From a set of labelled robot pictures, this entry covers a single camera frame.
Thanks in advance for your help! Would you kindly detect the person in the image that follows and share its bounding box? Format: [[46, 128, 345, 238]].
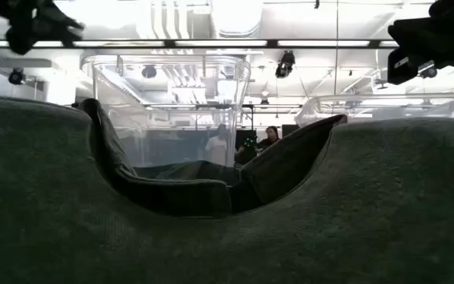
[[205, 123, 229, 166], [255, 125, 282, 151]]

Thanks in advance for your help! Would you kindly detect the tall clear plastic container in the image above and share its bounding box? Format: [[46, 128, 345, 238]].
[[80, 54, 251, 169]]

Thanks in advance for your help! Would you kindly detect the dark green cap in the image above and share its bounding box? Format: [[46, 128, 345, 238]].
[[0, 95, 454, 284]]

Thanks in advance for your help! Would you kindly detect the low clear plastic container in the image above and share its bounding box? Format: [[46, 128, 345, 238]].
[[294, 92, 454, 128]]

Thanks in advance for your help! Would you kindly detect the white ceiling air duct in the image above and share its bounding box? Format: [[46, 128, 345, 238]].
[[210, 0, 266, 39]]

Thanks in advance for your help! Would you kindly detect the thin hanging pole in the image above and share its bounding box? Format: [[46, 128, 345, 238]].
[[333, 0, 340, 95]]

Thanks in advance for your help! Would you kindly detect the black monitor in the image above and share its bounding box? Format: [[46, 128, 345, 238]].
[[281, 124, 301, 138]]

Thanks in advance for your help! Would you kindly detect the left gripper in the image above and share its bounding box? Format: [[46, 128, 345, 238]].
[[12, 0, 86, 47]]

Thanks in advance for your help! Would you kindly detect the black machine with green lights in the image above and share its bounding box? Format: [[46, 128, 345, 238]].
[[233, 129, 258, 166]]

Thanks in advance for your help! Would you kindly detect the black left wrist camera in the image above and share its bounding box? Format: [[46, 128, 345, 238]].
[[5, 23, 35, 56]]

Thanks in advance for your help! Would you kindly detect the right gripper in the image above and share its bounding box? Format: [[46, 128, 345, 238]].
[[387, 15, 454, 76]]

